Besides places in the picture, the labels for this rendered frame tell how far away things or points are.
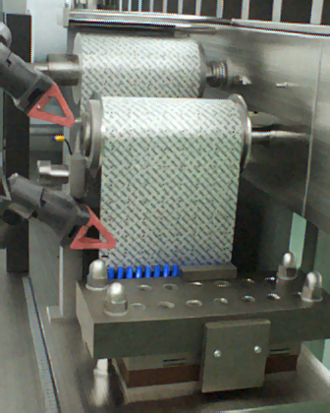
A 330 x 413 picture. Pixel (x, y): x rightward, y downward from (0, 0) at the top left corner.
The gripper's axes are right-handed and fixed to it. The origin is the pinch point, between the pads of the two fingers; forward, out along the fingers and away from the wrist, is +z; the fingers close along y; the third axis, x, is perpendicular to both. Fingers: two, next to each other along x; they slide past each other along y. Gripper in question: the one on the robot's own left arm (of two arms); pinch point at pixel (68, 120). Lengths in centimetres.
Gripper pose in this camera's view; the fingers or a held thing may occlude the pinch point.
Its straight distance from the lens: 115.6
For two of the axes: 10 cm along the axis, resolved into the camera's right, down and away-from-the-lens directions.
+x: 6.5, -7.6, -0.5
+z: 7.1, 5.8, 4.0
